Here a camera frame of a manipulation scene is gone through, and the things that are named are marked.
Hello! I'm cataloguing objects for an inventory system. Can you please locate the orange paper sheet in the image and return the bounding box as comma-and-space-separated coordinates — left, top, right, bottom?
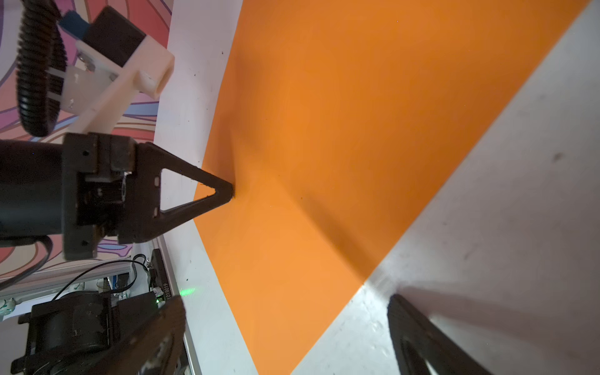
195, 1, 586, 374

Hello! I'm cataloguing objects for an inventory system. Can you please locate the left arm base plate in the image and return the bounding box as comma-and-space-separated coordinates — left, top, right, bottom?
1, 291, 158, 374

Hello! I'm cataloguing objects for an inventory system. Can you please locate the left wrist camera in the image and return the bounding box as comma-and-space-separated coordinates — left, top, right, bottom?
49, 6, 174, 134

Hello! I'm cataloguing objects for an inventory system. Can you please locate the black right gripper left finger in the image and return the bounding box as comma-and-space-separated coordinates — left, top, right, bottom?
93, 296, 186, 374

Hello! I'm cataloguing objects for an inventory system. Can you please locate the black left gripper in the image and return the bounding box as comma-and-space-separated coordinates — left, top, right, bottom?
62, 133, 234, 261

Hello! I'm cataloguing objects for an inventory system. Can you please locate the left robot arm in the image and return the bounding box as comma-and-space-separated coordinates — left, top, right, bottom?
1, 1, 234, 261

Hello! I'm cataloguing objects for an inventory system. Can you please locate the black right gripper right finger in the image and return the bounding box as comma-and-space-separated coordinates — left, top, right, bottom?
387, 294, 489, 374

